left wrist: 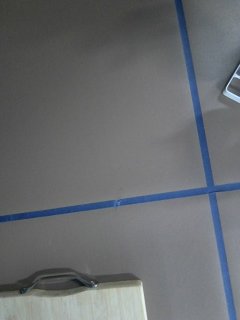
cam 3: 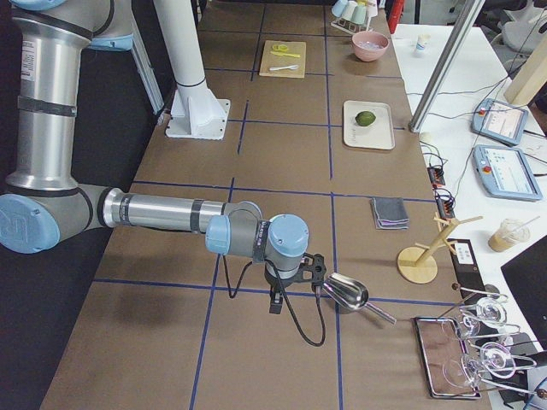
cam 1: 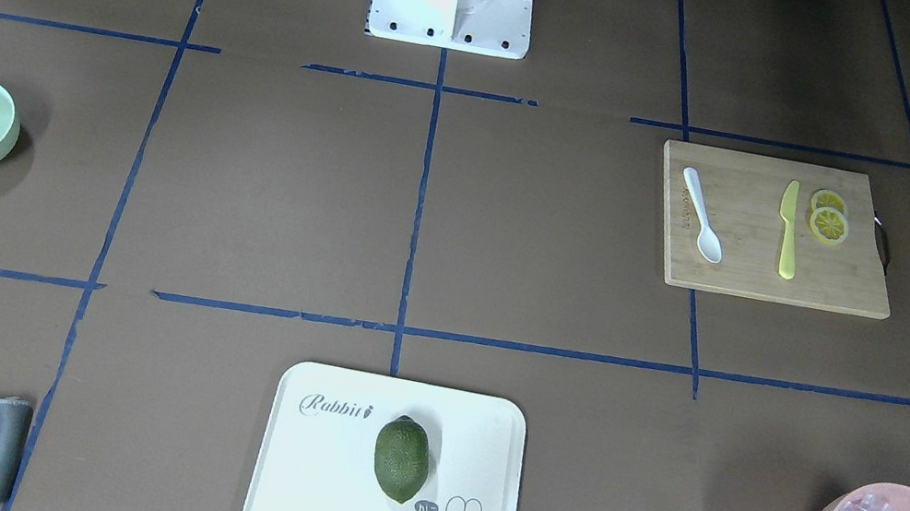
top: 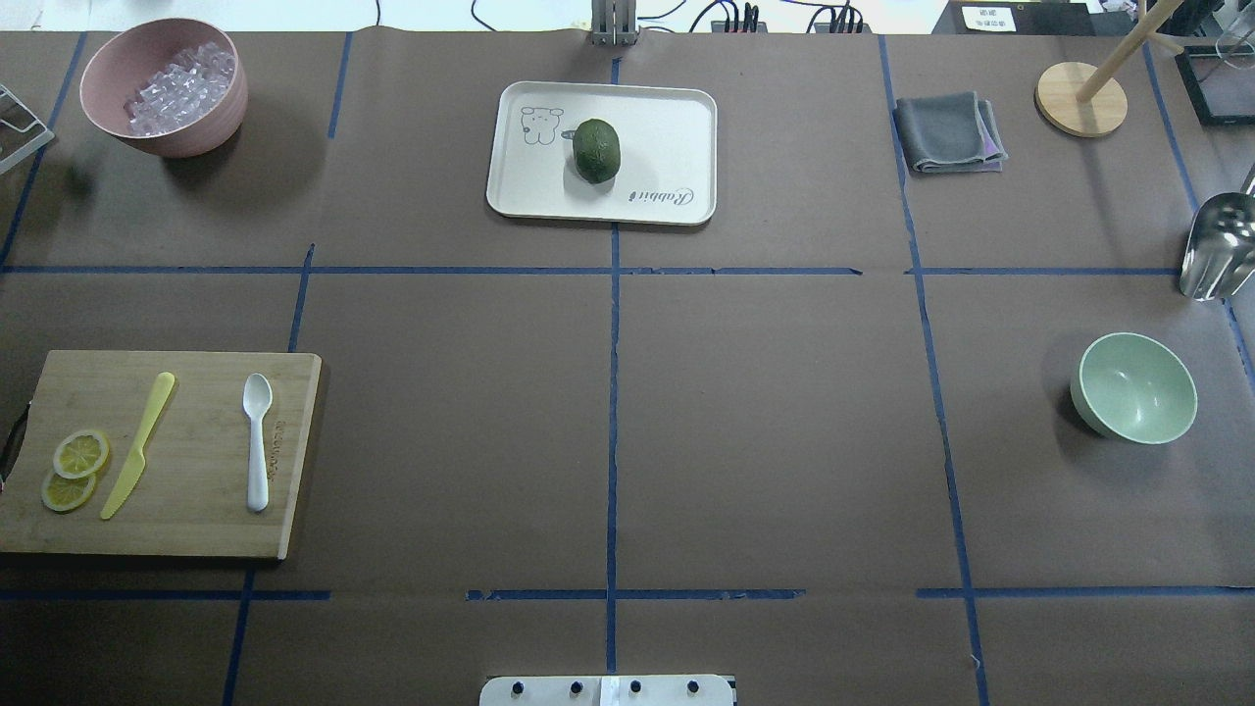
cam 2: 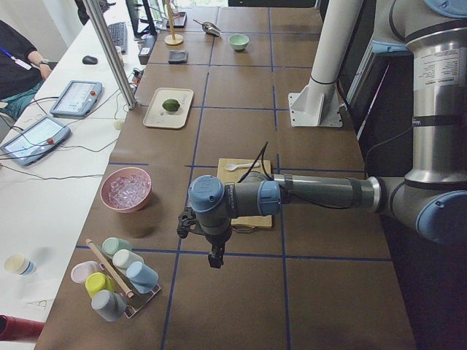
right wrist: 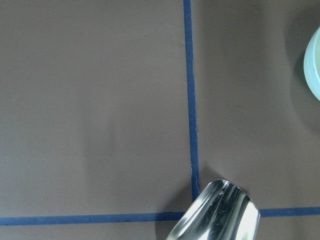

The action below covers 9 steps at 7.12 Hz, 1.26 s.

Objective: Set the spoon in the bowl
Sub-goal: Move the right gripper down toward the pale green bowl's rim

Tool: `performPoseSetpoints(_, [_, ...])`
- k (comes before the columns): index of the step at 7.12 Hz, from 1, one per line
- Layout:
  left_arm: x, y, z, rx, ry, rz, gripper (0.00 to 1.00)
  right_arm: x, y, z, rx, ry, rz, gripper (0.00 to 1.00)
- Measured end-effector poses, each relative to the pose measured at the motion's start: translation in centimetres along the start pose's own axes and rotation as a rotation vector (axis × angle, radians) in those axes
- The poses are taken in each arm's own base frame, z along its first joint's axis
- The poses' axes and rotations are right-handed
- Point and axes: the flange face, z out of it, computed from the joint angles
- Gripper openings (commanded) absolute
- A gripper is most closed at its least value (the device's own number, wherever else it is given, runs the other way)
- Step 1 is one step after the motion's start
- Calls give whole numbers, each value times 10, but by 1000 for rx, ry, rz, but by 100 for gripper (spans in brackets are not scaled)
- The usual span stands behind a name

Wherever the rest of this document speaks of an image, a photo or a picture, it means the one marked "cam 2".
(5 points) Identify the near teach pendant tablet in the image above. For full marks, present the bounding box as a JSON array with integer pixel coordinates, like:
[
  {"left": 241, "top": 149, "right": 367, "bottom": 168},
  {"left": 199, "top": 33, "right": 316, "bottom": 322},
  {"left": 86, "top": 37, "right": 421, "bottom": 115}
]
[{"left": 1, "top": 115, "right": 72, "bottom": 166}]

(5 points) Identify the white cup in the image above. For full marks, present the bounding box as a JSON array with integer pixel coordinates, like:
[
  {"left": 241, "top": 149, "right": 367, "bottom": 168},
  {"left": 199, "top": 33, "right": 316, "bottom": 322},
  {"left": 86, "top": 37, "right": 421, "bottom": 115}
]
[{"left": 112, "top": 249, "right": 144, "bottom": 271}]

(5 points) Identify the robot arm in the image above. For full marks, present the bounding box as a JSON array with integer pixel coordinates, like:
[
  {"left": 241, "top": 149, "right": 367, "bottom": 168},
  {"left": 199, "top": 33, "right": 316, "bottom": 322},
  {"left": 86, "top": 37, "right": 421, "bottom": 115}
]
[{"left": 177, "top": 1, "right": 466, "bottom": 268}]

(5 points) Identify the paper cup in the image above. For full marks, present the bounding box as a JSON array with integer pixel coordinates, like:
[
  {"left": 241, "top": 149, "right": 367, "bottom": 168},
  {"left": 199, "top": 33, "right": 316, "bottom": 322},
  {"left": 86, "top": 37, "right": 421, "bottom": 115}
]
[{"left": 4, "top": 254, "right": 35, "bottom": 276}]

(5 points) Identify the yellow cup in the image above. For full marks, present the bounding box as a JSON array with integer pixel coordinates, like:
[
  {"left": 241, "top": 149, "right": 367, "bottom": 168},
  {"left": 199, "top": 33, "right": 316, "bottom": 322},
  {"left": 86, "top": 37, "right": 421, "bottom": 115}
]
[{"left": 85, "top": 272, "right": 115, "bottom": 298}]

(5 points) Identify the black tray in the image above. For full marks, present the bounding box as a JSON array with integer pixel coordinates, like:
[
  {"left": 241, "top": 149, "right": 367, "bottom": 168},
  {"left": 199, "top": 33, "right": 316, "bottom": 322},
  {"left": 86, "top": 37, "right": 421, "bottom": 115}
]
[{"left": 172, "top": 12, "right": 188, "bottom": 28}]

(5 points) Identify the dark grey square dish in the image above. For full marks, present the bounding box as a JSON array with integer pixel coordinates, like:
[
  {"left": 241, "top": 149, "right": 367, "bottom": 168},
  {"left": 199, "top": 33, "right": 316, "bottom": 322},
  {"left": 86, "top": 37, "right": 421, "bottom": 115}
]
[{"left": 168, "top": 50, "right": 188, "bottom": 64}]

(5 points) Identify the black power box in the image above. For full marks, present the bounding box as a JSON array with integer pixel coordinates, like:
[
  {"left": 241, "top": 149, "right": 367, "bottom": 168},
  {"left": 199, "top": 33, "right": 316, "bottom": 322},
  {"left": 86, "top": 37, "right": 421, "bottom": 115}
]
[{"left": 138, "top": 35, "right": 157, "bottom": 65}]

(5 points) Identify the white pillar mount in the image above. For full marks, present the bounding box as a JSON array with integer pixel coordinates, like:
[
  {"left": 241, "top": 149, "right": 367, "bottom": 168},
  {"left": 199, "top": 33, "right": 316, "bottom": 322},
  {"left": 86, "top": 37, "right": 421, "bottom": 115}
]
[{"left": 288, "top": 0, "right": 363, "bottom": 128}]

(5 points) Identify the green cup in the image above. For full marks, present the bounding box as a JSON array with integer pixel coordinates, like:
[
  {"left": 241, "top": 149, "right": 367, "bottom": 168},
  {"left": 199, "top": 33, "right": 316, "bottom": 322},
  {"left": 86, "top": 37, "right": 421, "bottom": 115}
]
[{"left": 101, "top": 237, "right": 133, "bottom": 259}]

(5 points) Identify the grey cup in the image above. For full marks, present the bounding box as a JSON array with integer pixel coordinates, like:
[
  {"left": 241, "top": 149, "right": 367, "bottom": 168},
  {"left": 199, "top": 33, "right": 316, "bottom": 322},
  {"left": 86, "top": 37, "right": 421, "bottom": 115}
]
[{"left": 91, "top": 289, "right": 127, "bottom": 322}]

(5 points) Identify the seated person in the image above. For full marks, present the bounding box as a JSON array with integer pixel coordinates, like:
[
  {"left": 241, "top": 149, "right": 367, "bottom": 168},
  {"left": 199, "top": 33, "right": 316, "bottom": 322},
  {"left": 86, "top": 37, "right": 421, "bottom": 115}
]
[{"left": 0, "top": 21, "right": 52, "bottom": 120}]

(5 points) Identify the white plastic spoon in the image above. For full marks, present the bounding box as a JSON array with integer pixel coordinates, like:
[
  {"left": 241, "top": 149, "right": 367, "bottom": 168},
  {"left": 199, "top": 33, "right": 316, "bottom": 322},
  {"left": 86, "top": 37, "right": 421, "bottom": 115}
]
[{"left": 224, "top": 162, "right": 260, "bottom": 172}]

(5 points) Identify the red object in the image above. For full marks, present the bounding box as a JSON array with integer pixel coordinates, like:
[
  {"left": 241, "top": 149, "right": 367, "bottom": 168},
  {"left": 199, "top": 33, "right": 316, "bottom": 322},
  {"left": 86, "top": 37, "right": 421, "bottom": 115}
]
[{"left": 1, "top": 315, "right": 45, "bottom": 343}]

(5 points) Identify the far teach pendant tablet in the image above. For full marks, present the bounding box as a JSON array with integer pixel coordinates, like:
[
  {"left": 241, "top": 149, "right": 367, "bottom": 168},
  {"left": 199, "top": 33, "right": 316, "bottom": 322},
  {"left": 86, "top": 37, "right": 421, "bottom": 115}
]
[{"left": 50, "top": 80, "right": 103, "bottom": 119}]

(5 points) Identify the blue cup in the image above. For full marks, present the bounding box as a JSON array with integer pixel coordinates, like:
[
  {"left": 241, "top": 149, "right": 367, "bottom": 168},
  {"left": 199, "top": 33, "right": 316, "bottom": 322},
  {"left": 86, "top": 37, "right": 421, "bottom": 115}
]
[{"left": 126, "top": 261, "right": 159, "bottom": 294}]

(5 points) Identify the green lime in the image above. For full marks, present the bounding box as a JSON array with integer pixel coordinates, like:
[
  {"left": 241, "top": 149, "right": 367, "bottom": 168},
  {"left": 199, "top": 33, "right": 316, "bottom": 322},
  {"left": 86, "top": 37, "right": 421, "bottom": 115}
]
[{"left": 162, "top": 98, "right": 180, "bottom": 113}]

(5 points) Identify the metal scoop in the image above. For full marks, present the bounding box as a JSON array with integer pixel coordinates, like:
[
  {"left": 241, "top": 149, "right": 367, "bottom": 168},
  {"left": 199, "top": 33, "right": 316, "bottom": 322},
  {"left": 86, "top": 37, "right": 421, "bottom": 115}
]
[{"left": 193, "top": 18, "right": 222, "bottom": 37}]

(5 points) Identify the teach pendant tablet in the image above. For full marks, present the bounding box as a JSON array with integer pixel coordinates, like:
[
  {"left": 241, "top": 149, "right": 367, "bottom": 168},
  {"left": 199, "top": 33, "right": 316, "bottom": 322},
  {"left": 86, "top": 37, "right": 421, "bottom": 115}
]
[
  {"left": 50, "top": 80, "right": 103, "bottom": 119},
  {"left": 1, "top": 115, "right": 72, "bottom": 166}
]

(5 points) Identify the wooden paper towel stand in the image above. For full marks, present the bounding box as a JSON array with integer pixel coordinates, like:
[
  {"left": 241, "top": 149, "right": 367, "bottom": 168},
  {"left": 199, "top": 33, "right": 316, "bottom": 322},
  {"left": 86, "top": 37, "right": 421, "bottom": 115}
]
[{"left": 164, "top": 0, "right": 184, "bottom": 46}]

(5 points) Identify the green ceramic bowl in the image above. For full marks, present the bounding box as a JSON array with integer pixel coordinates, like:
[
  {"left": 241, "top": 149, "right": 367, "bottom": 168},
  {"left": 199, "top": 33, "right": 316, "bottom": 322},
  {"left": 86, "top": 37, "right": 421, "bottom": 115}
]
[{"left": 228, "top": 34, "right": 250, "bottom": 52}]

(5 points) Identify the black keyboard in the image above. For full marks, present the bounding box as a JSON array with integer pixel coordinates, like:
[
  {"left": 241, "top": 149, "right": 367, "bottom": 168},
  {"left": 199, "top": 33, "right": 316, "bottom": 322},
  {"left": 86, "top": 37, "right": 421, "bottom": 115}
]
[{"left": 107, "top": 22, "right": 128, "bottom": 55}]

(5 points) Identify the aluminium frame post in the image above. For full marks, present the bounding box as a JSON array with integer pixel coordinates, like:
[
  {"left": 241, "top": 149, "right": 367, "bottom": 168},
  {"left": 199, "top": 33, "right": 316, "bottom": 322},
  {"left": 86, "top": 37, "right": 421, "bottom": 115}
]
[{"left": 83, "top": 0, "right": 137, "bottom": 110}]

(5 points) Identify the cup rack with wooden handle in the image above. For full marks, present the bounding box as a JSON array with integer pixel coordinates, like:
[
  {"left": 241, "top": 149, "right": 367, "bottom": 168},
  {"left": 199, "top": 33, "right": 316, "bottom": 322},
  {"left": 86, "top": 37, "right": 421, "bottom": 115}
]
[{"left": 86, "top": 239, "right": 161, "bottom": 319}]

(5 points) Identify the pink cup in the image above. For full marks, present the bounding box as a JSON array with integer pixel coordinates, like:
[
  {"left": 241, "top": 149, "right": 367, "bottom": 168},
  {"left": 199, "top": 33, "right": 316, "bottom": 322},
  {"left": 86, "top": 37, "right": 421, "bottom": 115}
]
[{"left": 70, "top": 260, "right": 101, "bottom": 284}]

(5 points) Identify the pink bowl with ice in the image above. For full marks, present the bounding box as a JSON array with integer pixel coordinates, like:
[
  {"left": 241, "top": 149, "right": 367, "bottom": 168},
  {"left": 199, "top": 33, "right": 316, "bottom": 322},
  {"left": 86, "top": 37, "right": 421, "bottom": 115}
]
[{"left": 100, "top": 167, "right": 152, "bottom": 213}]

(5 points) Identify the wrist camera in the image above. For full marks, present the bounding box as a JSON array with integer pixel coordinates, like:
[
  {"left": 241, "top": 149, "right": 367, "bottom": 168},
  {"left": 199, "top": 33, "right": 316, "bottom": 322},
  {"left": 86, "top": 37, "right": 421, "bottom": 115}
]
[{"left": 177, "top": 206, "right": 202, "bottom": 239}]

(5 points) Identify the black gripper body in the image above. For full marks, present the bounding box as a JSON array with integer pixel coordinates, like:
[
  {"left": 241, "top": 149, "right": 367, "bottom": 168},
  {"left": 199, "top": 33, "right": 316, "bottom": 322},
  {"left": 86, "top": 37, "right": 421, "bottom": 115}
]
[{"left": 206, "top": 233, "right": 231, "bottom": 257}]

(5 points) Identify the beige serving tray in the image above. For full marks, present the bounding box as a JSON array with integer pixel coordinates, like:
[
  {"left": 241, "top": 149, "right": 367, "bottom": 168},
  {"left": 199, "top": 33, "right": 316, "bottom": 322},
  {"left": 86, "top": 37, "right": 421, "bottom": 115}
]
[{"left": 142, "top": 87, "right": 194, "bottom": 129}]

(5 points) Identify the black computer mouse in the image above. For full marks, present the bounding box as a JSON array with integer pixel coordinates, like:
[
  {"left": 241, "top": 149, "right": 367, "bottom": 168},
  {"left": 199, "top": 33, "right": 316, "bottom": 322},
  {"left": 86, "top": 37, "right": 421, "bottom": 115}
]
[{"left": 82, "top": 55, "right": 99, "bottom": 65}]

